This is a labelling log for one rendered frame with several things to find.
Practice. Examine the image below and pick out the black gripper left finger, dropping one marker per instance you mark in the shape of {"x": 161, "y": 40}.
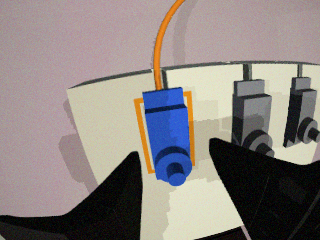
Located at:
{"x": 111, "y": 212}

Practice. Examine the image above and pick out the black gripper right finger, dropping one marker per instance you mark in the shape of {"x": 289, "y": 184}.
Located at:
{"x": 273, "y": 197}

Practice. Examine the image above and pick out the blue micro servo with orange cable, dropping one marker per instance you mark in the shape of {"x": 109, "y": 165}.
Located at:
{"x": 166, "y": 117}

